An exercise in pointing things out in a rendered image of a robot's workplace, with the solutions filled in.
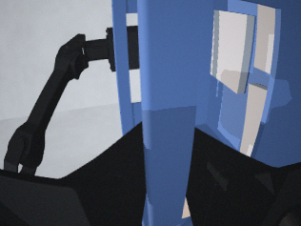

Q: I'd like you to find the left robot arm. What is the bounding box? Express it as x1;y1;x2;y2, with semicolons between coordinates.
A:
4;33;110;175

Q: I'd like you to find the blue plastic crate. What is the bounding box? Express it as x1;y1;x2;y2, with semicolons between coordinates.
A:
111;0;301;226

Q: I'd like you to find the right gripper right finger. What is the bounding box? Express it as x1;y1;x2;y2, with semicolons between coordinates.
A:
186;128;301;226

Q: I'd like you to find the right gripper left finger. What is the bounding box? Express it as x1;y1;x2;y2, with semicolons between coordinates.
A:
0;121;147;226

